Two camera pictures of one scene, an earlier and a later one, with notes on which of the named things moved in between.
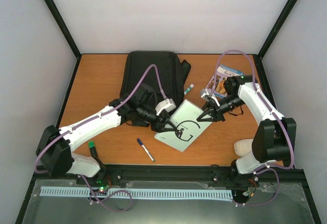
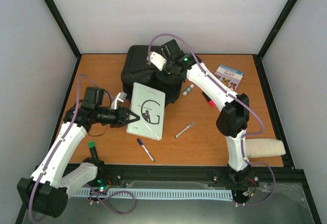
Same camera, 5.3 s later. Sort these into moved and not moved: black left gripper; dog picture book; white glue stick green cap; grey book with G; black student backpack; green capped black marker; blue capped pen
Moved: grey book with G; black left gripper; black student backpack
Not moved: white glue stick green cap; blue capped pen; dog picture book; green capped black marker
